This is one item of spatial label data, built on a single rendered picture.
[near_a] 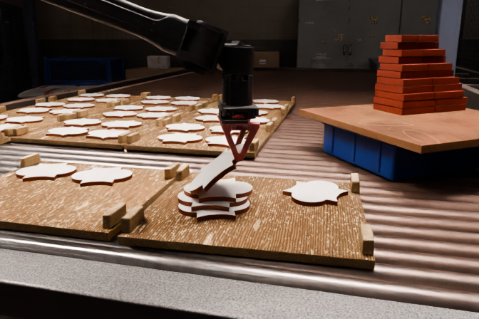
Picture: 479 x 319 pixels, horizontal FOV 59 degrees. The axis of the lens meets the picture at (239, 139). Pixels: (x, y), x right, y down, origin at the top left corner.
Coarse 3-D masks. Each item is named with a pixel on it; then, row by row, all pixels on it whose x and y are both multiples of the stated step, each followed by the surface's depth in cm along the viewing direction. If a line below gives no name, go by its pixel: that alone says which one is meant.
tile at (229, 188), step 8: (216, 184) 85; (224, 184) 85; (232, 184) 85; (240, 184) 85; (248, 184) 85; (184, 192) 82; (200, 192) 81; (208, 192) 81; (216, 192) 81; (224, 192) 81; (232, 192) 81; (240, 192) 81; (248, 192) 81; (200, 200) 78; (208, 200) 79; (216, 200) 79; (224, 200) 79; (232, 200) 78
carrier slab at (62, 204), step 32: (0, 192) 89; (32, 192) 89; (64, 192) 89; (96, 192) 89; (128, 192) 89; (160, 192) 91; (0, 224) 75; (32, 224) 74; (64, 224) 74; (96, 224) 74
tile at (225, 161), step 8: (240, 144) 81; (224, 152) 84; (216, 160) 83; (224, 160) 80; (232, 160) 76; (208, 168) 82; (216, 168) 79; (224, 168) 76; (232, 168) 75; (200, 176) 82; (208, 176) 78; (216, 176) 75; (192, 184) 80; (200, 184) 77; (208, 184) 75; (192, 192) 78
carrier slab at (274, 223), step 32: (256, 192) 89; (352, 192) 89; (160, 224) 74; (192, 224) 74; (224, 224) 74; (256, 224) 74; (288, 224) 74; (320, 224) 74; (352, 224) 74; (256, 256) 65; (288, 256) 64; (320, 256) 63; (352, 256) 63
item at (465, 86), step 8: (456, 72) 342; (464, 72) 320; (472, 72) 301; (464, 80) 272; (472, 80) 271; (464, 88) 201; (472, 88) 198; (464, 96) 200; (472, 96) 188; (472, 104) 188
